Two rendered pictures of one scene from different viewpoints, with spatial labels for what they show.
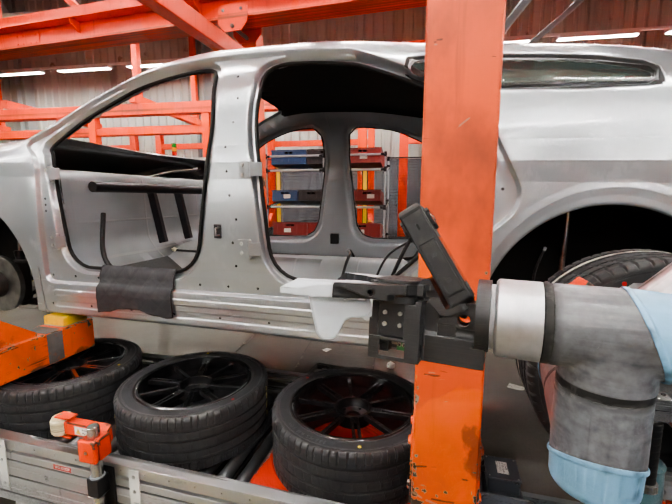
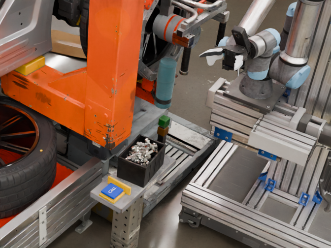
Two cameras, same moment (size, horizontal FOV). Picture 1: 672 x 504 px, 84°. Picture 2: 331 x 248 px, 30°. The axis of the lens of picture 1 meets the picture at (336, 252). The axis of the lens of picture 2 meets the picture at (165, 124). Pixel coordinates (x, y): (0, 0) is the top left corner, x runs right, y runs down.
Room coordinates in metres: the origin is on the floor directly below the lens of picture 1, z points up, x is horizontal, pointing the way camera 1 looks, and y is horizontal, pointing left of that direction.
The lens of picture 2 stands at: (0.15, 1.84, 2.29)
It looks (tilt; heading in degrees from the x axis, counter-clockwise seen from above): 36 degrees down; 284
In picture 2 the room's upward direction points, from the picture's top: 8 degrees clockwise
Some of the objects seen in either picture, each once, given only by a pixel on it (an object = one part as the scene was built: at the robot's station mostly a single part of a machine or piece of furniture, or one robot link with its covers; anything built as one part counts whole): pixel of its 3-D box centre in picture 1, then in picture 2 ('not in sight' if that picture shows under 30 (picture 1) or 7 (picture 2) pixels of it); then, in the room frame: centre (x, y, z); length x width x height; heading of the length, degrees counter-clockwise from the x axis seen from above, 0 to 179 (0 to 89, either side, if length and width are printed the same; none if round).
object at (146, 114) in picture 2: not in sight; (129, 99); (1.04, -0.90, 0.32); 0.40 x 0.30 x 0.28; 75
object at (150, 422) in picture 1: (196, 402); not in sight; (1.64, 0.65, 0.39); 0.66 x 0.66 x 0.24
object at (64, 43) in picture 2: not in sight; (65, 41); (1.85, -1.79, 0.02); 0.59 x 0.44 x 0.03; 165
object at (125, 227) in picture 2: not in sight; (127, 216); (0.75, -0.14, 0.21); 0.10 x 0.10 x 0.42; 75
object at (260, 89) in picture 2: not in sight; (257, 80); (0.34, -0.54, 0.87); 0.15 x 0.15 x 0.10
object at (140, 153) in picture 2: not in sight; (141, 159); (0.73, -0.21, 0.51); 0.20 x 0.14 x 0.13; 82
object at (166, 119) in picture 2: not in sight; (164, 121); (0.69, -0.36, 0.64); 0.04 x 0.04 x 0.04; 75
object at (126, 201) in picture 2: not in sight; (134, 177); (0.74, -0.17, 0.44); 0.43 x 0.17 x 0.03; 75
